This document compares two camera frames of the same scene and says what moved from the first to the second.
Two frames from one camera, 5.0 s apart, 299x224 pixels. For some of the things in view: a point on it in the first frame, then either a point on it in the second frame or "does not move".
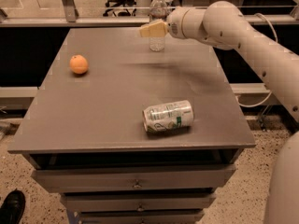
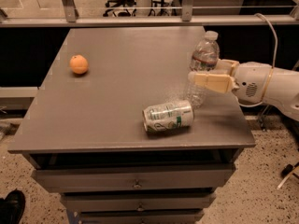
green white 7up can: [168, 116] does not move
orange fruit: [78, 63] does not move
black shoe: [12, 207] does not move
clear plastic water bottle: [158, 11] -> [204, 58]
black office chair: [129, 0] does not move
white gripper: [175, 23] -> [251, 79]
